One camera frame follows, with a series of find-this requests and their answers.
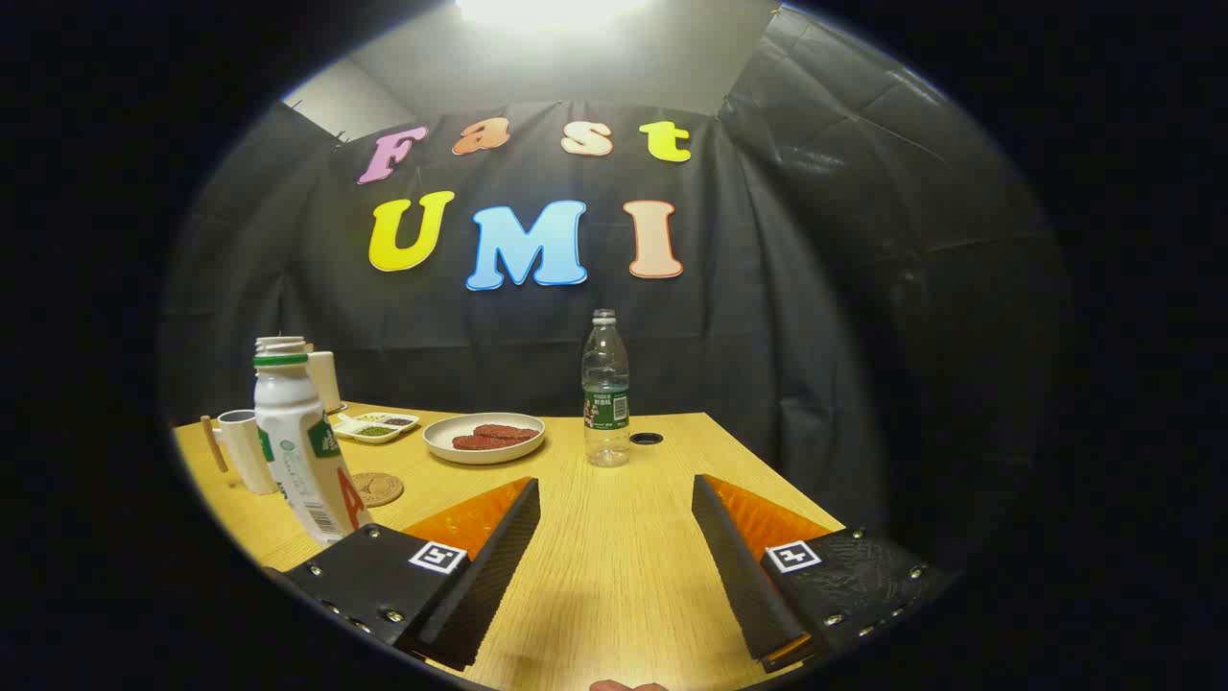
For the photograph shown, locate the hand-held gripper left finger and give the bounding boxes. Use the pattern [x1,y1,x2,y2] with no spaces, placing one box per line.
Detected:
[285,476,541,673]

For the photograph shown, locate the cream toaster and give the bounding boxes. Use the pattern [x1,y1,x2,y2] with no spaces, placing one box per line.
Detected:
[305,351,342,414]

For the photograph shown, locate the white divided bean dish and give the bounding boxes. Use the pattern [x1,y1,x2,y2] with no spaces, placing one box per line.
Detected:
[331,412,421,444]

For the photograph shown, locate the clear plastic water bottle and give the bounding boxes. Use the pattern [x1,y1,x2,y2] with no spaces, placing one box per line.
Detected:
[581,309,631,468]

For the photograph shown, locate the round cork coaster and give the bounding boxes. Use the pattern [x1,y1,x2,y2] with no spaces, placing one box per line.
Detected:
[351,472,405,508]

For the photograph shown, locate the white juice bottle green label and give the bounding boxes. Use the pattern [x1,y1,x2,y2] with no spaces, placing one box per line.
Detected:
[253,336,373,548]

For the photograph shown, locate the white cup wooden handle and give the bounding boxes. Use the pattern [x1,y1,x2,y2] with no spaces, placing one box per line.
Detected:
[200,410,281,496]

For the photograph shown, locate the white round plate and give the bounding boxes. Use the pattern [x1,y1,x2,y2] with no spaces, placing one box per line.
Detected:
[423,413,546,465]

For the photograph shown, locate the wooden table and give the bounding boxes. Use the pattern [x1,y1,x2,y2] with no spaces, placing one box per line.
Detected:
[173,401,847,691]

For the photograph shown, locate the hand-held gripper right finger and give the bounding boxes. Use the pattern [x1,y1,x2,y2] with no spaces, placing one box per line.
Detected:
[691,473,953,675]

